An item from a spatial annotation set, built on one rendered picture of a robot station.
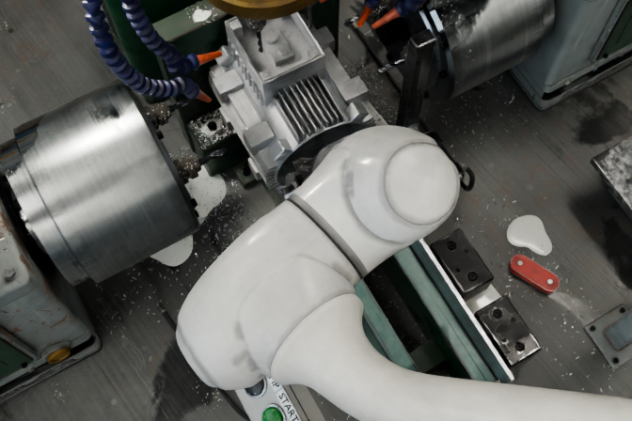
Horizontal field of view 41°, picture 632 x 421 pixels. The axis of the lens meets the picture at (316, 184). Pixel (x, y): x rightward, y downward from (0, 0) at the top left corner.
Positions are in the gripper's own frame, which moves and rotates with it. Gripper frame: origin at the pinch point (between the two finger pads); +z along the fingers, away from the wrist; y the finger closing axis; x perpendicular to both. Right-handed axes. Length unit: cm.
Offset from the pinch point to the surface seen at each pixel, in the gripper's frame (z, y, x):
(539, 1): 6.5, -43.6, -5.4
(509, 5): 6.0, -38.7, -6.9
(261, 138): 11.8, 1.7, -5.5
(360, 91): 11.6, -14.5, -5.1
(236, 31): 13.3, -2.2, -20.7
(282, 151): 8.6, 0.4, -2.8
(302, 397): -4.4, 14.4, 24.9
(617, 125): 27, -60, 23
